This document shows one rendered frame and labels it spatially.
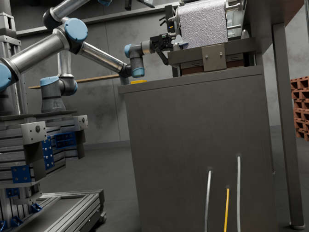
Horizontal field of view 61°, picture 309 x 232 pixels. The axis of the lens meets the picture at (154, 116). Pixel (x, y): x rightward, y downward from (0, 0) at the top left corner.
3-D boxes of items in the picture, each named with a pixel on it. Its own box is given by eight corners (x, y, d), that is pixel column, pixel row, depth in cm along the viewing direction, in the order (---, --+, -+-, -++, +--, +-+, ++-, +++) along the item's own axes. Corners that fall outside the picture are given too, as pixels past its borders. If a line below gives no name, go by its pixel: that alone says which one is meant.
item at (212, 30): (184, 57, 145) (180, 23, 144) (228, 49, 138) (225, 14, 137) (184, 56, 144) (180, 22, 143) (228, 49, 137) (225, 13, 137)
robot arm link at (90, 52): (49, 46, 143) (125, 83, 168) (54, 41, 134) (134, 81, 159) (56, 28, 145) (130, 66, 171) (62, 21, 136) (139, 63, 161)
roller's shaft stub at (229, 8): (226, 14, 144) (226, 6, 144) (240, 11, 142) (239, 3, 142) (226, 12, 140) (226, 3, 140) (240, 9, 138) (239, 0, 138)
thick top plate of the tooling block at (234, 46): (175, 67, 142) (174, 56, 142) (254, 55, 131) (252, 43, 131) (168, 64, 127) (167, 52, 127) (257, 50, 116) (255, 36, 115)
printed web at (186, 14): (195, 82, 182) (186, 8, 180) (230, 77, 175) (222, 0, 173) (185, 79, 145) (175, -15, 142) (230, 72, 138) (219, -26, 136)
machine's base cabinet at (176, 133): (200, 154, 373) (193, 94, 370) (248, 151, 355) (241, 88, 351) (144, 264, 132) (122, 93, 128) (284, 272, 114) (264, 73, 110)
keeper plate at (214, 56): (204, 72, 122) (202, 48, 122) (226, 68, 120) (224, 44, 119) (203, 71, 120) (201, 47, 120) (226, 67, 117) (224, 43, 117)
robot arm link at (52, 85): (37, 98, 169) (34, 77, 169) (53, 97, 181) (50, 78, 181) (51, 95, 164) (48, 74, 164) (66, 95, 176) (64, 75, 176)
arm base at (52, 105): (36, 113, 166) (34, 98, 166) (49, 113, 181) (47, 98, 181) (58, 111, 164) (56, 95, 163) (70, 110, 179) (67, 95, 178)
